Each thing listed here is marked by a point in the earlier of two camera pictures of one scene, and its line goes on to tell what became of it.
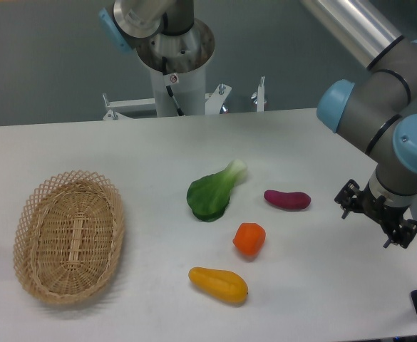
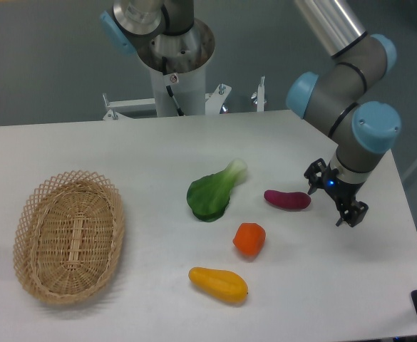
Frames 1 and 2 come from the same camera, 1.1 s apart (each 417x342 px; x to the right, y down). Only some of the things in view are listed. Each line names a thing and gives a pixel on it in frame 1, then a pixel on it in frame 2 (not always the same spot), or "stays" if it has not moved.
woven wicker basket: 68,237 stays
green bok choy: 208,196 stays
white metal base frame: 120,109 stays
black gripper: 376,207 → 344,192
